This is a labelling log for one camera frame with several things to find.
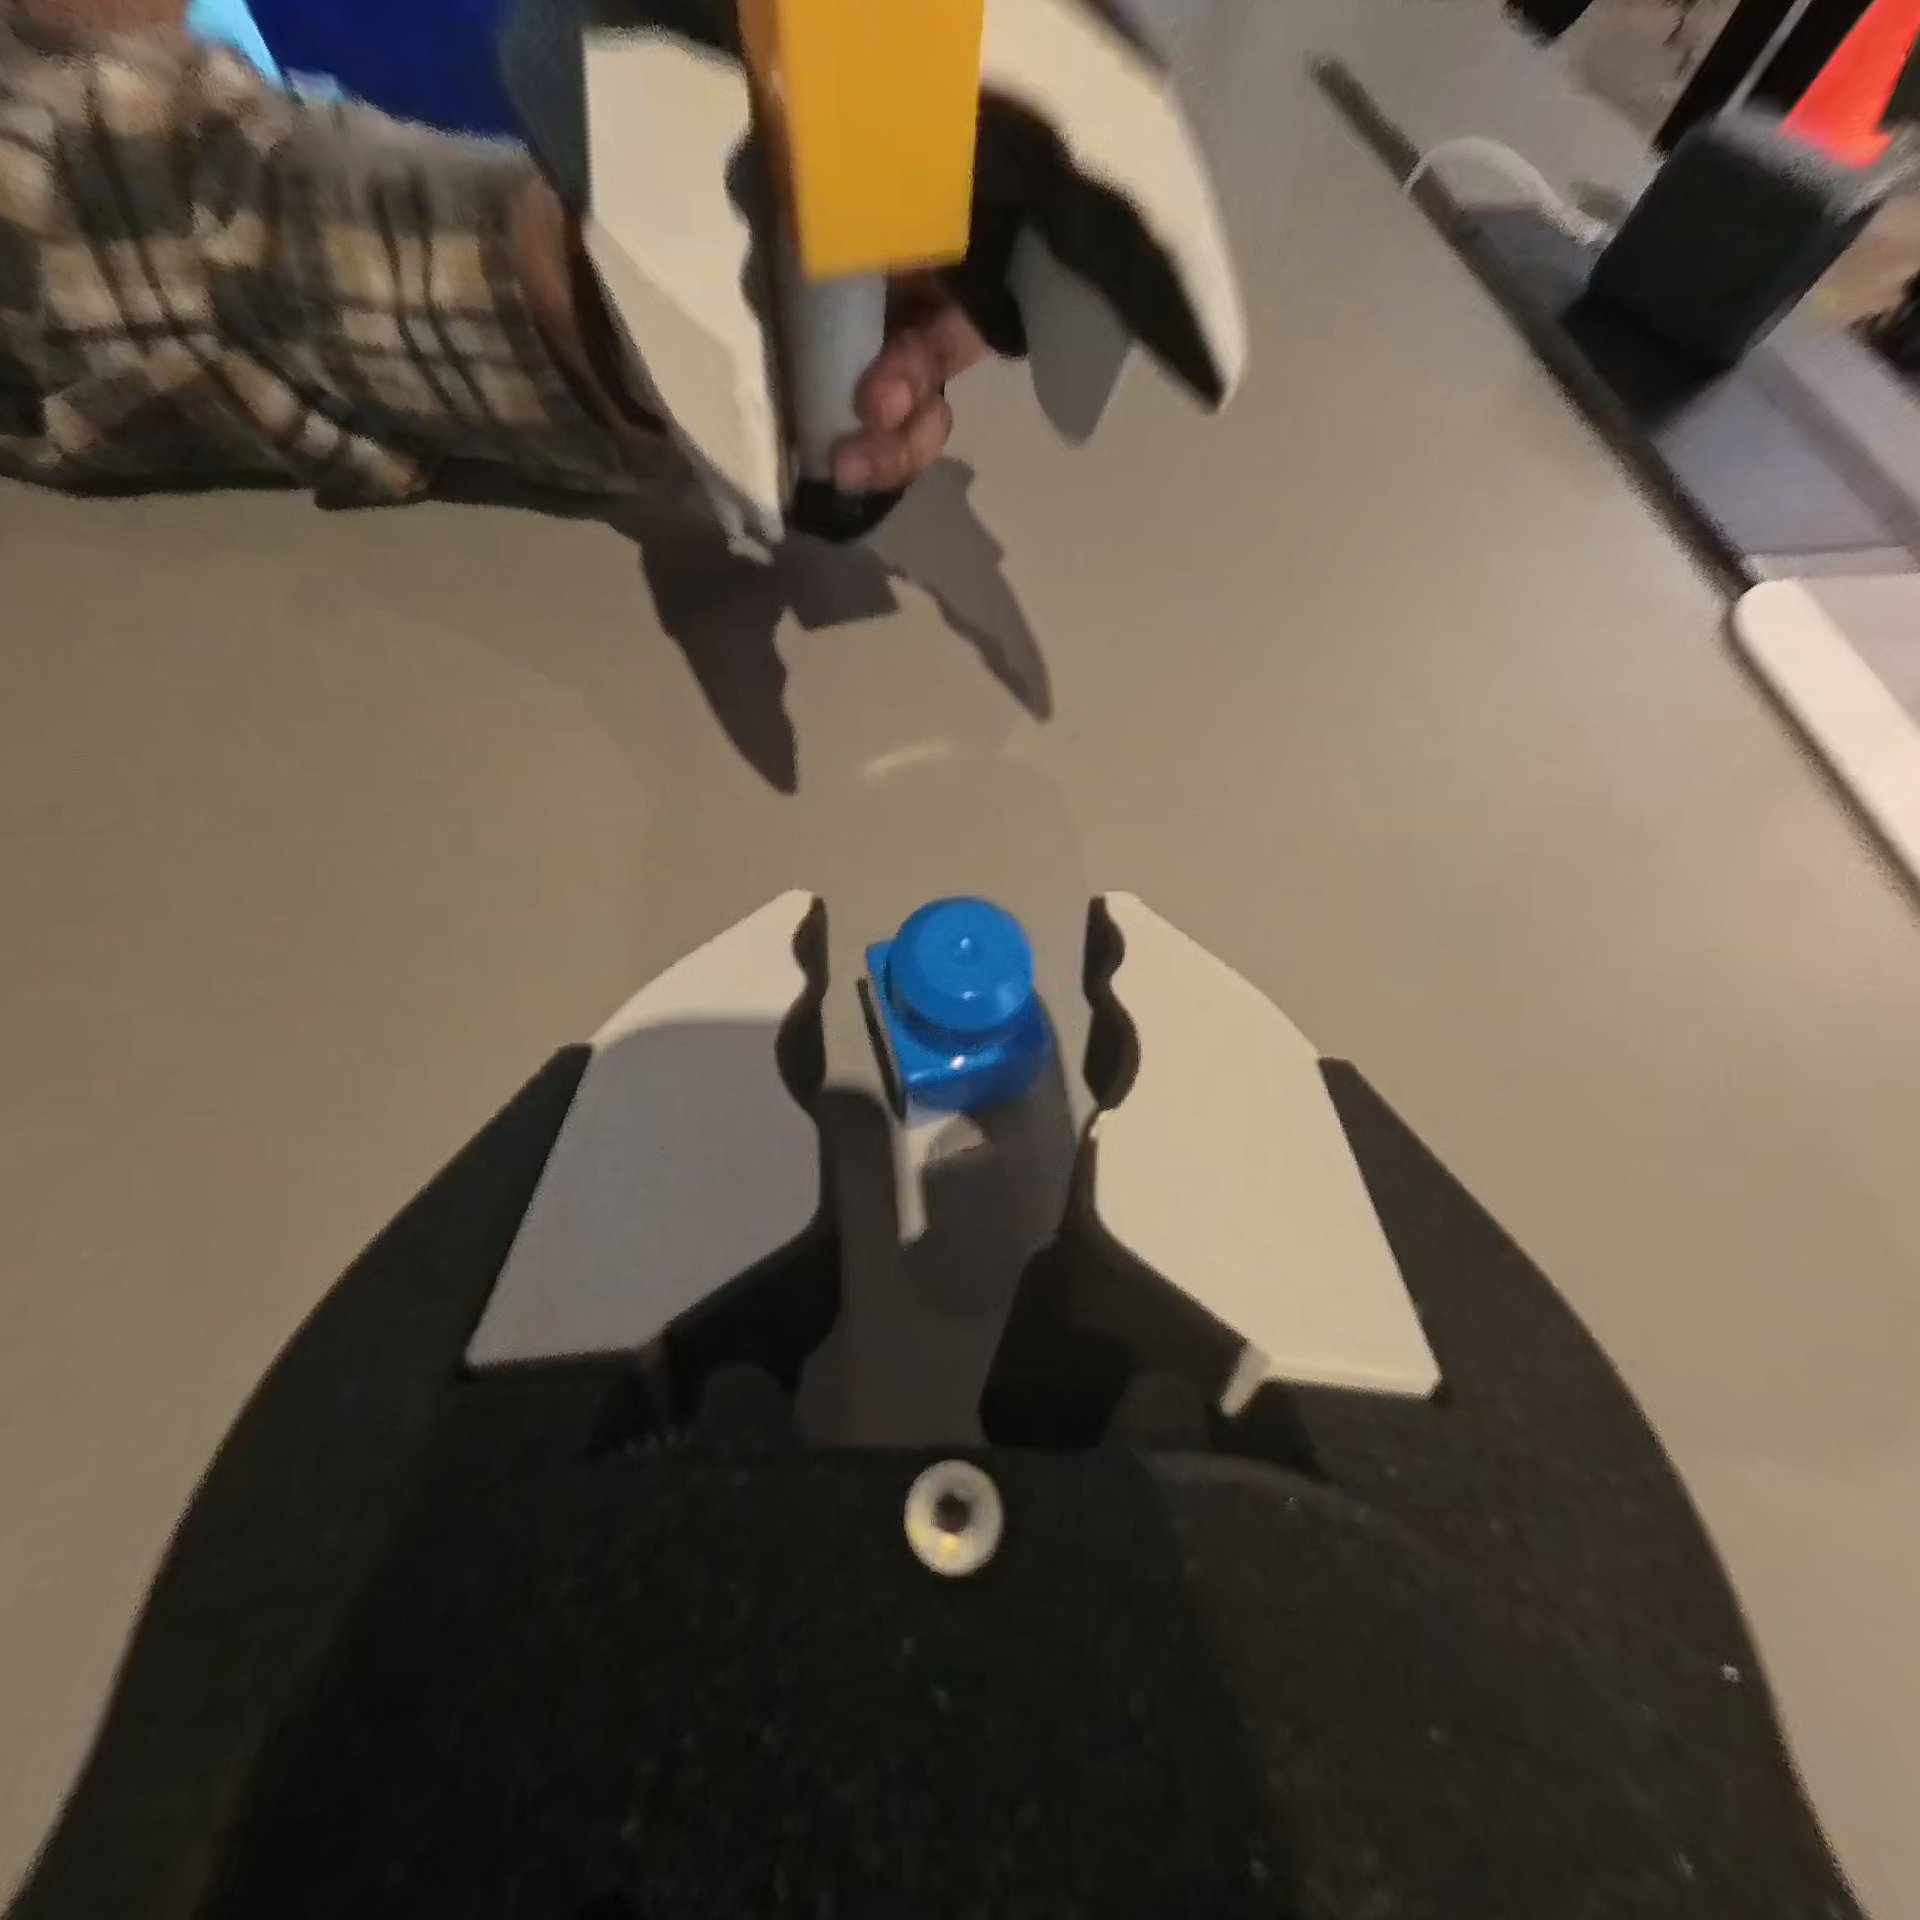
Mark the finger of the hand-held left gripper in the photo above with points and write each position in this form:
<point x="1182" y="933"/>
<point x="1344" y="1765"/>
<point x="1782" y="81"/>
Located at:
<point x="1172" y="181"/>
<point x="660" y="196"/>

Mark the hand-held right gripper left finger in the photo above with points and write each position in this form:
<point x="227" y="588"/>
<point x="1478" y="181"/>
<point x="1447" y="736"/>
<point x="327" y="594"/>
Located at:
<point x="660" y="1200"/>

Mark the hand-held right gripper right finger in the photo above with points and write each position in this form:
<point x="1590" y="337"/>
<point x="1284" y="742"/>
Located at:
<point x="1261" y="1200"/>

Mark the yellow two-stud block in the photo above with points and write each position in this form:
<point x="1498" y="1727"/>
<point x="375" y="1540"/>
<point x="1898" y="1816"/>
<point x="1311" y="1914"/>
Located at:
<point x="871" y="135"/>

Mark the blue plastic bin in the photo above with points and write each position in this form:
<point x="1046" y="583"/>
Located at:
<point x="389" y="53"/>

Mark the blue mega block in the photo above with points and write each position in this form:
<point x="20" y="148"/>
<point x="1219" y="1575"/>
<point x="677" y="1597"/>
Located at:
<point x="961" y="1020"/>

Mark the person's left forearm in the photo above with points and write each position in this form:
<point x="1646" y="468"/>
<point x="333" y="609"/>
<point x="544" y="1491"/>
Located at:
<point x="270" y="269"/>

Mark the person's left hand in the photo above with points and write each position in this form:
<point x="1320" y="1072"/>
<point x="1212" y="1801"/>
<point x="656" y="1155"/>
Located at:
<point x="901" y="419"/>

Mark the dark grey box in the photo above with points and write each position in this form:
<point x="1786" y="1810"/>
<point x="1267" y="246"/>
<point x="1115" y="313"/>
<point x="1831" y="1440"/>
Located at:
<point x="1726" y="240"/>

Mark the orange traffic cone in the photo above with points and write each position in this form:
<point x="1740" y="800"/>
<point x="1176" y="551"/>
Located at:
<point x="1861" y="81"/>

